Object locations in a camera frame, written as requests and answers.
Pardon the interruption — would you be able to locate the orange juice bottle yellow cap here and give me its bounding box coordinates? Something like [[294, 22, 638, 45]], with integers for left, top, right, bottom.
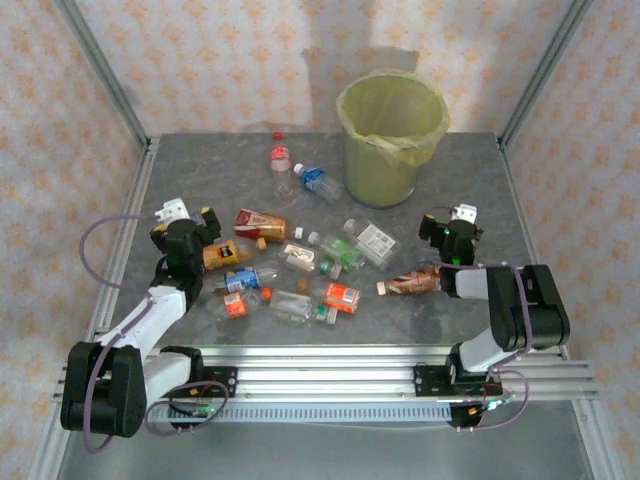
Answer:
[[202, 238, 268, 272]]

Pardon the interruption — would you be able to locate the brown label bottle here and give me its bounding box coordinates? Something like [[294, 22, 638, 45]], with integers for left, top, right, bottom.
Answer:
[[375, 265, 444, 297]]

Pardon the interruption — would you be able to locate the white label square clear bottle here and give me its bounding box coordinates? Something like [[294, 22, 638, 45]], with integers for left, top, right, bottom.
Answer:
[[342, 217, 401, 272]]

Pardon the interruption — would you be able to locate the crane picture clear bottle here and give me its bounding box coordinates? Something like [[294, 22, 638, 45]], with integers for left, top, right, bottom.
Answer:
[[277, 240, 344, 280]]

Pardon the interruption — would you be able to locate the green lime label bottle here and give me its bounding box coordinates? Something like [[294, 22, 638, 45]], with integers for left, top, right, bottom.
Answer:
[[308, 231, 366, 269]]

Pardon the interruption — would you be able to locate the red label cola bottle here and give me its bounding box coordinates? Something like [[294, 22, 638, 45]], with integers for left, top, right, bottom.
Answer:
[[268, 130, 295, 200]]

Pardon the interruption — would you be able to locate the blue label bottle white cap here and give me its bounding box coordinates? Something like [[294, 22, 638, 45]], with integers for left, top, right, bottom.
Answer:
[[292, 162, 345, 204]]

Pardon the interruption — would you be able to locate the red gold tea bottle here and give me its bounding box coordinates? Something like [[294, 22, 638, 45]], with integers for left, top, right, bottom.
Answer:
[[233, 208, 306, 245]]

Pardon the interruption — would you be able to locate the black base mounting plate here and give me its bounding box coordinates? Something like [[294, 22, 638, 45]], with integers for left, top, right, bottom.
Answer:
[[413, 364, 503, 400], [149, 366, 239, 401]]

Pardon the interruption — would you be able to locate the small circuit board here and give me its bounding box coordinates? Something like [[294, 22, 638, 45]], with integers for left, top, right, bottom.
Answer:
[[467, 394, 516, 416], [167, 402, 219, 419]]

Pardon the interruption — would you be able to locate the grey metal lower shelf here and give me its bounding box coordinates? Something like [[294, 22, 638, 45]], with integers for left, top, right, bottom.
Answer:
[[54, 422, 599, 480]]

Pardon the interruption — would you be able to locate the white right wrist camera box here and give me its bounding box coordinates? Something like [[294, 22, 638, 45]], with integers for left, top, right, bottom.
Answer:
[[451, 203, 480, 225]]

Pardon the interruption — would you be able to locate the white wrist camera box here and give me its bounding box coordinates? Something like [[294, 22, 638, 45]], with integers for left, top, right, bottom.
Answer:
[[153, 198, 192, 225], [451, 203, 480, 225]]

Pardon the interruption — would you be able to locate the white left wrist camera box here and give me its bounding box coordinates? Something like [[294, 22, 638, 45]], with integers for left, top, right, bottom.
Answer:
[[153, 198, 192, 225]]

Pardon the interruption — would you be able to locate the aluminium side rail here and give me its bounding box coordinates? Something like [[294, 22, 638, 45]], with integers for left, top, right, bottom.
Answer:
[[497, 134, 572, 362], [82, 137, 162, 361]]

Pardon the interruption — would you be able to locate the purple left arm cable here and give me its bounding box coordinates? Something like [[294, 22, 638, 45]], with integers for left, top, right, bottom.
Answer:
[[79, 213, 230, 454]]

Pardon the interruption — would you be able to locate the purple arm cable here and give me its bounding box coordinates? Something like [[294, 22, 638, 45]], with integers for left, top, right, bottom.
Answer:
[[79, 213, 230, 454], [424, 205, 532, 434]]

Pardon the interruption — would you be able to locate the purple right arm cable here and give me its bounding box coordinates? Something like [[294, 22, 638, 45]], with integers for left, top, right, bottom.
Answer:
[[424, 205, 532, 434]]

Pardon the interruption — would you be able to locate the aluminium front rail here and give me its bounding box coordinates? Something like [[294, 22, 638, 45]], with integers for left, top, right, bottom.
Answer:
[[52, 344, 600, 405]]

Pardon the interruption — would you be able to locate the aluminium frame post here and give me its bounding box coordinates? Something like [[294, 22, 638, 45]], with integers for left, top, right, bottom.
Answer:
[[497, 0, 596, 151], [53, 0, 154, 151]]

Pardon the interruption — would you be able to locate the grey slotted cable duct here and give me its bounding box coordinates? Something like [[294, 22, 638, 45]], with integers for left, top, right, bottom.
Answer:
[[74, 402, 454, 425]]

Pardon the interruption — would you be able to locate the aluminium frame leg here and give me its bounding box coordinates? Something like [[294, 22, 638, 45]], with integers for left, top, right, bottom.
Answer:
[[572, 399, 619, 480], [27, 402, 79, 480]]

